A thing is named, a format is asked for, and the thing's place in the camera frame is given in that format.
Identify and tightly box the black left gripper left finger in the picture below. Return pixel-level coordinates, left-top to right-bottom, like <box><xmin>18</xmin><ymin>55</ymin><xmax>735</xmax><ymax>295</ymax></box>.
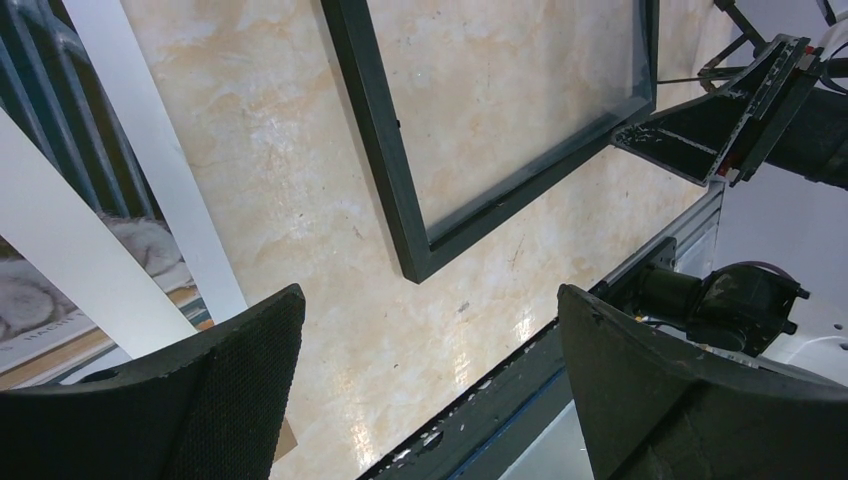
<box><xmin>1</xmin><ymin>284</ymin><xmax>306</xmax><ymax>479</ymax></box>

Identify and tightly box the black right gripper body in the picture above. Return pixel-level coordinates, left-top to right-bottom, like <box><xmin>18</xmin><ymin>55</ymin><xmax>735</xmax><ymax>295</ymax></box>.
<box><xmin>731</xmin><ymin>39</ymin><xmax>847</xmax><ymax>190</ymax></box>

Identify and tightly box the brown backing board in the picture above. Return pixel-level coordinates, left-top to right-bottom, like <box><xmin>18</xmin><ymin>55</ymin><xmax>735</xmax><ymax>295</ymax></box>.
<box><xmin>273</xmin><ymin>417</ymin><xmax>297</xmax><ymax>463</ymax></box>

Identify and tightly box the white mat board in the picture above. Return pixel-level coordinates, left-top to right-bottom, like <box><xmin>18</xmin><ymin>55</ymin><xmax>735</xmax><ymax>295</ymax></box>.
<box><xmin>1</xmin><ymin>1</ymin><xmax>246</xmax><ymax>368</ymax></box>

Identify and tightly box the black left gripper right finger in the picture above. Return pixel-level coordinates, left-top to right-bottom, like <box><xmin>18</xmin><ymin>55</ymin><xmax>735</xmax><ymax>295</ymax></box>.
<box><xmin>557</xmin><ymin>284</ymin><xmax>847</xmax><ymax>479</ymax></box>

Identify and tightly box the black picture frame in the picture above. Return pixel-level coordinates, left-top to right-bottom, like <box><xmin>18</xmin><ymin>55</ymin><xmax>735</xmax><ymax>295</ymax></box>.
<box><xmin>322</xmin><ymin>1</ymin><xmax>660</xmax><ymax>283</ymax></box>

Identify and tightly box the black microphone on tripod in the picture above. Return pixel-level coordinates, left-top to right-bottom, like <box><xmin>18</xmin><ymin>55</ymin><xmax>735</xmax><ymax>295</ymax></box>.
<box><xmin>658</xmin><ymin>1</ymin><xmax>769</xmax><ymax>92</ymax></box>

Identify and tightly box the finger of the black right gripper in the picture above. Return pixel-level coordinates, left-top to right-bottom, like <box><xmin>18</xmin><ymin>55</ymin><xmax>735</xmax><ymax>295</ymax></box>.
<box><xmin>610</xmin><ymin>35</ymin><xmax>812</xmax><ymax>186</ymax></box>

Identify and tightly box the cat photo print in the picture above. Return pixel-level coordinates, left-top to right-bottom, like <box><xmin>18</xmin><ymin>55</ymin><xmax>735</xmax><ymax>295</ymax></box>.
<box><xmin>1</xmin><ymin>1</ymin><xmax>213</xmax><ymax>390</ymax></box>

